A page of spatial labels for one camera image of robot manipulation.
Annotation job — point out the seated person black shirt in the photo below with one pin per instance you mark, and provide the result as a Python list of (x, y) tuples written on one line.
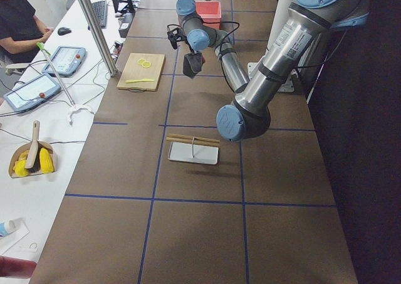
[(21, 31)]

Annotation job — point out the far teach pendant tablet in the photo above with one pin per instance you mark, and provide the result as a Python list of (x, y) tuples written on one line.
[(68, 59)]

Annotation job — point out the white camera pole base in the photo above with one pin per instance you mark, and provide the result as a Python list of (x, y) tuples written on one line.
[(274, 65)]

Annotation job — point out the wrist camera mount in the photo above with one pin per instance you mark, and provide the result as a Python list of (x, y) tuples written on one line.
[(176, 35)]

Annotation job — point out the grey pink towel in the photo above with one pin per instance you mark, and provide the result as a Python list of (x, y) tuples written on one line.
[(192, 64)]

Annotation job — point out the aluminium frame post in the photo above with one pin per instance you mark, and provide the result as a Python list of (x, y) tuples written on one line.
[(98, 36)]

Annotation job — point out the black computer mouse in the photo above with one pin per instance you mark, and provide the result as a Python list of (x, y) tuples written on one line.
[(63, 31)]

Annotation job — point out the wooden rack rod inner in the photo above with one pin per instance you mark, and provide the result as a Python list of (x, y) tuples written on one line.
[(194, 142)]

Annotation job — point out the yellow plastic knife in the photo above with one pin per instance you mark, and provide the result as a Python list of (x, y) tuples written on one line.
[(139, 80)]

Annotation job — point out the yellow cloth in dustpan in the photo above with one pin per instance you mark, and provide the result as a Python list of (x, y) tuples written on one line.
[(45, 163)]

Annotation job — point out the black box with label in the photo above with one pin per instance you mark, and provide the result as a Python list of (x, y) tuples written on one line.
[(125, 24)]

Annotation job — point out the white rack tray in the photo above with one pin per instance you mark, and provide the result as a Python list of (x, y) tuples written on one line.
[(199, 154)]

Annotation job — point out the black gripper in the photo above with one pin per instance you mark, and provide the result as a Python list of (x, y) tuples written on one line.
[(196, 52)]

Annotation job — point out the black keyboard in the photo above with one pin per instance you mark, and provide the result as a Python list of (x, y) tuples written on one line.
[(100, 9)]

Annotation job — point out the near teach pendant tablet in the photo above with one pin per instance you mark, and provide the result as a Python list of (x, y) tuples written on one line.
[(33, 93)]

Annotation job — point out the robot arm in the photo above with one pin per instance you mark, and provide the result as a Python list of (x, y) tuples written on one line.
[(248, 116)]

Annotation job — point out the beige hand brush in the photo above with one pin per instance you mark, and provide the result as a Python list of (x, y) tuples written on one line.
[(32, 161)]

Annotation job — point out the teach pendant tablet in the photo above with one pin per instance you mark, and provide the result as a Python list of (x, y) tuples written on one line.
[(68, 59), (33, 93)]

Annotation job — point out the beige dustpan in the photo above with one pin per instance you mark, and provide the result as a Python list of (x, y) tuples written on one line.
[(26, 147)]

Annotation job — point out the wooden rack rod outer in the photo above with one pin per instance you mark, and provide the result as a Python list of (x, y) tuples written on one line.
[(186, 137)]

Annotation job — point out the pink plastic bin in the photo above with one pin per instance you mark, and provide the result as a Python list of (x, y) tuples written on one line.
[(210, 12)]

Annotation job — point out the white blue tube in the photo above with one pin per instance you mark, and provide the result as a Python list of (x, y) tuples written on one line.
[(7, 227)]

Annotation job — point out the reacher grabber stick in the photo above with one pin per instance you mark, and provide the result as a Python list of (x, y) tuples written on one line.
[(74, 107)]

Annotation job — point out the bamboo cutting board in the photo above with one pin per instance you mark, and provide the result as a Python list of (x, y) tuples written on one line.
[(133, 71)]

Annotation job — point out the wooden rack rod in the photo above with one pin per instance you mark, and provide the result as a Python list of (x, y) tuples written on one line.
[(186, 137), (194, 142)]

